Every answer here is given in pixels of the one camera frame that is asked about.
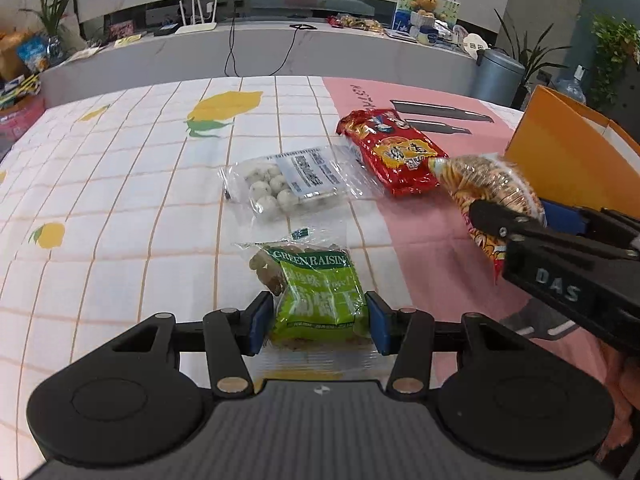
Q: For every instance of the clear packet of white balls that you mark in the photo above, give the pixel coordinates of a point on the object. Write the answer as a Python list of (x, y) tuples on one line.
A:
[(265, 185)]

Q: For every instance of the teddy bear picture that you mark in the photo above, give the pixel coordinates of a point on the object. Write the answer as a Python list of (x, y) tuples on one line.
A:
[(425, 5)]

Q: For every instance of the pink card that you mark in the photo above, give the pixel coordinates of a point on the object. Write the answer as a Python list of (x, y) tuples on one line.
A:
[(121, 29)]

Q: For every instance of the red snack packet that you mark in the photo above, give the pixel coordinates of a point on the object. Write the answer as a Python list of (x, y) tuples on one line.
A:
[(395, 155)]

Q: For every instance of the orange bag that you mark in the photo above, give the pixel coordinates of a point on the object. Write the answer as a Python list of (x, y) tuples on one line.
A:
[(10, 55)]

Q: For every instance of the tall potted plant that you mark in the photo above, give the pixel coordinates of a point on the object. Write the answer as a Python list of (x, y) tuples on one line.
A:
[(52, 10)]

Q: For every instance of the heap of wrapped sweets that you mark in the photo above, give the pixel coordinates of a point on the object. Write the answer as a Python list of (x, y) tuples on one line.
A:
[(357, 21)]

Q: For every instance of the lemon checked and pink blanket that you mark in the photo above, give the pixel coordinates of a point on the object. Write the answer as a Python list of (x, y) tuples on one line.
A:
[(125, 210)]

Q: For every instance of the pink basket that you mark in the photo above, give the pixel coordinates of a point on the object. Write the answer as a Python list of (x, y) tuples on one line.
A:
[(20, 120)]

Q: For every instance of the white round item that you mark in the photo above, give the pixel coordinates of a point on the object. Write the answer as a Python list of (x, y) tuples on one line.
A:
[(474, 42)]

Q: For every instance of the round cracker packet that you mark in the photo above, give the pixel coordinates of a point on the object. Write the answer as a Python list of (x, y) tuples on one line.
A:
[(480, 180)]

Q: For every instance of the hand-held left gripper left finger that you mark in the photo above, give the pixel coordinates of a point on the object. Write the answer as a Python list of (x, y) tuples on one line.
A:
[(260, 322)]

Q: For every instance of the long-leaved potted plant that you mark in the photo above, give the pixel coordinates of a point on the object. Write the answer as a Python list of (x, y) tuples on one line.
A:
[(522, 52)]

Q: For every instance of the orange cardboard box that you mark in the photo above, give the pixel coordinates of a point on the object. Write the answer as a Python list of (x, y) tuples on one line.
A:
[(555, 150)]

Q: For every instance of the pile of colourful packets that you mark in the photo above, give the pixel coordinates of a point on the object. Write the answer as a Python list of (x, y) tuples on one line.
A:
[(20, 89)]

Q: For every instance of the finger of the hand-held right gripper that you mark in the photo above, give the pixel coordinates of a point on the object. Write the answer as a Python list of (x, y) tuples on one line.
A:
[(562, 217), (500, 216)]

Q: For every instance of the grey television cabinet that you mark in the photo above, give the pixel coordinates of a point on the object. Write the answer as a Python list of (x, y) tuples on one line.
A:
[(350, 55)]

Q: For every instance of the white router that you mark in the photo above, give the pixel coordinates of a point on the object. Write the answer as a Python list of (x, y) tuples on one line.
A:
[(197, 27)]

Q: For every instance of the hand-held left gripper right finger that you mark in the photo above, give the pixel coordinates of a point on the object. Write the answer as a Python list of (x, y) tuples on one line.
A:
[(381, 322)]

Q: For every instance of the large water bottle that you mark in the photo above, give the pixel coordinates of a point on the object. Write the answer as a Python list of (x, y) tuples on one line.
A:
[(570, 91)]

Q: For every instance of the green raisin packet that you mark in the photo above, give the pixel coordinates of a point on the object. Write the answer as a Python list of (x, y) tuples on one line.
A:
[(320, 285)]

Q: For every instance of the blue packet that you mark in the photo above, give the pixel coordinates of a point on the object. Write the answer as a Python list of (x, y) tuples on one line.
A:
[(34, 55)]

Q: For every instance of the grey trash can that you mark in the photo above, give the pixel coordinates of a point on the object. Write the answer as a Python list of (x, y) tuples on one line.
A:
[(495, 80)]

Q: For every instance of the bushy green plant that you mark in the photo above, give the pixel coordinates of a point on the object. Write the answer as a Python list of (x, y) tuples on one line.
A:
[(612, 45)]

